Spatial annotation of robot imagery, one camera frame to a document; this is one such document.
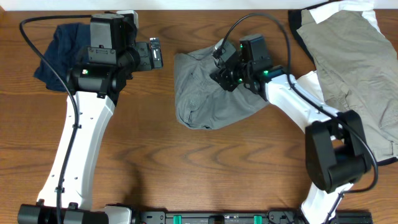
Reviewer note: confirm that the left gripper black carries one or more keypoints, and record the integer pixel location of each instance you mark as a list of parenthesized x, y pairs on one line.
[(137, 51)]

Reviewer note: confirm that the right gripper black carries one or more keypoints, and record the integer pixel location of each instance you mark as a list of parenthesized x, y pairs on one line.
[(223, 78)]

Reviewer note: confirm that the grey shorts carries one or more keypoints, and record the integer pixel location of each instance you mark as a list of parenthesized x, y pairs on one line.
[(200, 103)]

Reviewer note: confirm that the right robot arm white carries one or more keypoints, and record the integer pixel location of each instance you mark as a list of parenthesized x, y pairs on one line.
[(336, 156)]

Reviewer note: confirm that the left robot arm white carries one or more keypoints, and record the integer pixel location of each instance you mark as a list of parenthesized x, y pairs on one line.
[(66, 196)]

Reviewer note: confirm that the navy blue folded garment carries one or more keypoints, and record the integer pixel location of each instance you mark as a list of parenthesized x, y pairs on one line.
[(68, 47)]

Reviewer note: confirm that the white garment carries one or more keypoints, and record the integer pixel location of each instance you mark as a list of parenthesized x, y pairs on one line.
[(320, 14)]

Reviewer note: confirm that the khaki shorts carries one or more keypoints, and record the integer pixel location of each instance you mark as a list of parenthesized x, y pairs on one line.
[(357, 70)]

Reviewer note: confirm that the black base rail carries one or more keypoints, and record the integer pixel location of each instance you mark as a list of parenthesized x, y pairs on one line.
[(271, 217)]

